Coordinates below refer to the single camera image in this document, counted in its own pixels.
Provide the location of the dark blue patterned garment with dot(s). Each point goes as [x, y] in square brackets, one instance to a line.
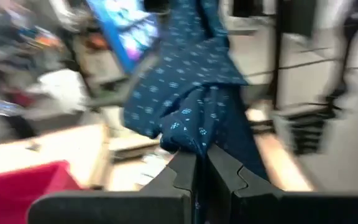
[191, 87]

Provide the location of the monitor with blue screen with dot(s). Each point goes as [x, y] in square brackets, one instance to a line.
[126, 28]

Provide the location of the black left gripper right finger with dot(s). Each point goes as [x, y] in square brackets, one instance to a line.
[291, 208]

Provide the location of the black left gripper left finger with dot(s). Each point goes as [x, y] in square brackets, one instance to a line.
[113, 208]

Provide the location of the red plastic laundry bin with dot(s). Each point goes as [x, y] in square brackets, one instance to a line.
[20, 193]

